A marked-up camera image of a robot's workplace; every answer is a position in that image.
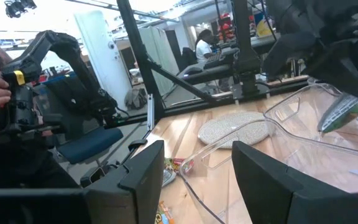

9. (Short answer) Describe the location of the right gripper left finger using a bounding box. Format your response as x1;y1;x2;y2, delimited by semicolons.
85;139;166;224

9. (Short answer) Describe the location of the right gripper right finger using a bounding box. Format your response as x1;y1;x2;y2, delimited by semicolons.
231;140;306;224

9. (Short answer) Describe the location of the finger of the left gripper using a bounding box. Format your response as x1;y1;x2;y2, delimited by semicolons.
303;40;358;100
264;30;316;82

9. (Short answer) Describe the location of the orange green granola bar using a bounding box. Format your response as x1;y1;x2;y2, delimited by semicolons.
154;200;176;224

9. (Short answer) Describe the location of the yellow blue poster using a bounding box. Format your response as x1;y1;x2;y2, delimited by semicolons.
253;12;273;38

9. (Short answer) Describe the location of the small black clamp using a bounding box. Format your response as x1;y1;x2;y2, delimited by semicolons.
127;139;149;152

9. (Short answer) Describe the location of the blue office chair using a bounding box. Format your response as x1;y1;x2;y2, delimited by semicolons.
42;73;124;165

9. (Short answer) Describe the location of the red box stack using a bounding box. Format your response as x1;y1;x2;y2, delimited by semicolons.
218;12;234;41

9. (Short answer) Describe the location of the dark grey desk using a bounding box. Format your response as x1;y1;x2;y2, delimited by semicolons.
181;63;239;85

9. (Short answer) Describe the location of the person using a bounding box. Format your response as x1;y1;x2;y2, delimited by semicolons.
194;29;217;65

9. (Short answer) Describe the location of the grey bag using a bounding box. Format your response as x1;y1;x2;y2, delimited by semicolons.
124;88;149;110

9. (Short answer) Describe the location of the black office chair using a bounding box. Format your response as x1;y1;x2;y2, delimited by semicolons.
181;46;198;68

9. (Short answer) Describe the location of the person's leg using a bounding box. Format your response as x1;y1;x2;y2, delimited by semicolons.
0;130;80;189

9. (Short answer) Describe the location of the pale green partition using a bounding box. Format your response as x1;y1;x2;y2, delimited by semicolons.
138;26;180;94

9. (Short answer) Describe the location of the white pillar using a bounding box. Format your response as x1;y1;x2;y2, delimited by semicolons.
74;10;133;110

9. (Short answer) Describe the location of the yellow tag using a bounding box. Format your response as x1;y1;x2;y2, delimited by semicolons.
13;70;26;86

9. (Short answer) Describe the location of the black ceiling spotlight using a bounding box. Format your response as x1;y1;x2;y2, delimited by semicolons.
4;0;37;19

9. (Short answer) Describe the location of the round woven rope mat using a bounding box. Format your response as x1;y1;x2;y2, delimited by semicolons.
196;111;272;149

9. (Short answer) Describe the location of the silver metal bracket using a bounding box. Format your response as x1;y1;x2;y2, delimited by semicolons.
147;94;154;131

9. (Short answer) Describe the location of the black aluminium table frame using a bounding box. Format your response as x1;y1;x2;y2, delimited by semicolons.
104;0;310;130

